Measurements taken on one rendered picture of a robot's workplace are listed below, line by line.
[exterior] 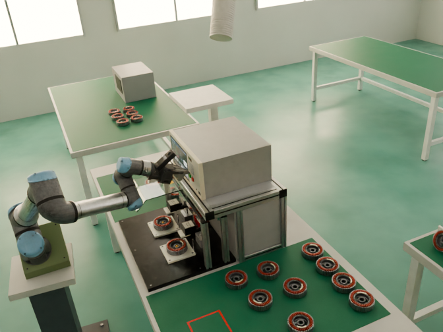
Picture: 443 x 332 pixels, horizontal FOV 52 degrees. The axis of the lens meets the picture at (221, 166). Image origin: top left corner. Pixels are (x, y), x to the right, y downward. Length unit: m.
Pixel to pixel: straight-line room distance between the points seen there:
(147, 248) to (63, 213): 0.68
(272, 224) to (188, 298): 0.56
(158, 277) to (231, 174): 0.63
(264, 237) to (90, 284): 1.63
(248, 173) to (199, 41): 5.12
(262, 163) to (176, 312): 0.82
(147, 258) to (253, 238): 0.57
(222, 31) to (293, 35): 4.80
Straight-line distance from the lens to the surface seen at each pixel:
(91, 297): 3.50
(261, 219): 2.32
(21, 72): 6.81
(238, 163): 2.21
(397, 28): 9.41
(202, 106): 3.10
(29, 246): 2.37
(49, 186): 2.01
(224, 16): 3.29
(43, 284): 2.54
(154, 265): 2.42
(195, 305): 2.21
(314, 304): 2.20
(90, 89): 5.20
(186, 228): 2.38
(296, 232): 2.60
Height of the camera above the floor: 2.33
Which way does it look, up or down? 29 degrees down
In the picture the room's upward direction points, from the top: 4 degrees counter-clockwise
